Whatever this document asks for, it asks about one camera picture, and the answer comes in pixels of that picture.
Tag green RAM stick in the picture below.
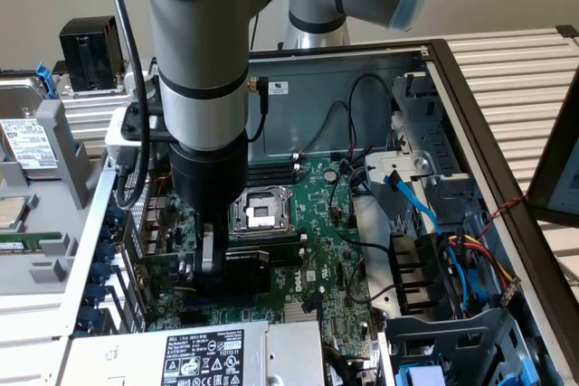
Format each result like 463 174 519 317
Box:
0 231 63 255

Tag black CPU cooler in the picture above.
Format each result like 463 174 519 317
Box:
58 14 126 93

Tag thick black camera cable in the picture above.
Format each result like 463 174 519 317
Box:
107 0 153 211

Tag grey metal disk bay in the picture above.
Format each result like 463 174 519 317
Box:
364 71 480 233

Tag blue drive carrier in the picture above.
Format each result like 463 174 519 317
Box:
393 358 449 386

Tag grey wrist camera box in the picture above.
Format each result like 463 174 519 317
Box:
104 103 159 164

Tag red black twisted wire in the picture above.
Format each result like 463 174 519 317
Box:
479 195 528 238

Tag metal CPU socket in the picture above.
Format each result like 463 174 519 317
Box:
228 184 298 238

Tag black labelled RAM stick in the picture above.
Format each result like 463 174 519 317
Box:
225 240 305 266

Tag green graphics card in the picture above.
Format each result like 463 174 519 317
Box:
134 248 273 315

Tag dark framed monitor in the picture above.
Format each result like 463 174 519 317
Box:
527 67 579 227

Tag silver chipset heatsink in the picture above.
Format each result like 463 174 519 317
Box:
283 303 323 325

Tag coloured power wire bundle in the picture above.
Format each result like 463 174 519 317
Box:
445 230 522 310

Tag grey power supply unit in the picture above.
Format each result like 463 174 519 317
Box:
58 320 327 386

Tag blue SATA wire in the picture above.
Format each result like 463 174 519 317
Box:
382 168 480 315

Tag black plastic fan duct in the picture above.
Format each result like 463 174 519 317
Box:
388 231 458 317

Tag blue expansion slot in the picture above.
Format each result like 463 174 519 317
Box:
174 293 257 310

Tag silver CPU chip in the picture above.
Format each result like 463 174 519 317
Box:
0 198 28 230

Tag RAM slot white clips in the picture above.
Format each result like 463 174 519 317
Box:
246 154 303 170
246 164 303 182

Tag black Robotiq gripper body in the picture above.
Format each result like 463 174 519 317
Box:
168 130 250 224

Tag tall black looped wire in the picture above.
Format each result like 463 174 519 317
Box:
347 73 394 156

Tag black wrist connector cable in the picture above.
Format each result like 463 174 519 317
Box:
246 76 272 143

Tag long black motherboard cable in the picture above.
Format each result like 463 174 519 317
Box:
327 177 394 254

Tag thin red wire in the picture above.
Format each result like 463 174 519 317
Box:
148 173 174 191

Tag low black looped wire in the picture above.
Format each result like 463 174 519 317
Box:
298 99 350 155

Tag blue grey drive cage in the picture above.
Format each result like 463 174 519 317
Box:
379 306 548 386

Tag open grey PC case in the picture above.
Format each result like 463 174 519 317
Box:
58 37 579 386

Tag grey parts rack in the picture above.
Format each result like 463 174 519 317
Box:
0 67 150 301

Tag green Dell motherboard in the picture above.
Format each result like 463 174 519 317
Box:
144 157 385 360

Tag hard disk with blue rails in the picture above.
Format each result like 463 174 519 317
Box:
0 62 63 182

